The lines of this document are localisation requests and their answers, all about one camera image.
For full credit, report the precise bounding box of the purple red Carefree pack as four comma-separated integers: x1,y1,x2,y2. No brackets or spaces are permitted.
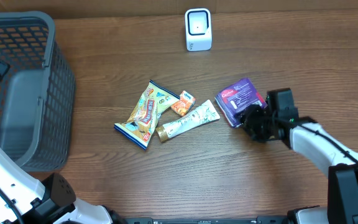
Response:
215,78,267,128

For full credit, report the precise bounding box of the white tube gold cap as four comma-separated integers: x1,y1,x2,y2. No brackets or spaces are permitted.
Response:
156,100,220,142

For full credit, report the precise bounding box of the small orange box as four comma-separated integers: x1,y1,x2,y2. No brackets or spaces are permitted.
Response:
171,90,196,116

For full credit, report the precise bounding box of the yellow snack bag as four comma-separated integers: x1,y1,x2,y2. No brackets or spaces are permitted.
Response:
114,80,180,150

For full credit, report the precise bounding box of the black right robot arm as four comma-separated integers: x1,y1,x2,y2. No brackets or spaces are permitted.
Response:
239,88,358,224

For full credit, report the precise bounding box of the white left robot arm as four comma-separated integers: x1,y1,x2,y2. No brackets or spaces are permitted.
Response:
0,49,123,223

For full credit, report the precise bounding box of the white barcode scanner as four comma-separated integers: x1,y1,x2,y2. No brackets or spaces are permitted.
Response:
185,8,213,52

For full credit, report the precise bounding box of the grey plastic shopping basket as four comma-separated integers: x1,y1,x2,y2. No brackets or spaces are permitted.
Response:
0,11,76,172

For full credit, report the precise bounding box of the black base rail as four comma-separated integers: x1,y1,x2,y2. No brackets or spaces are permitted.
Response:
112,215,294,224

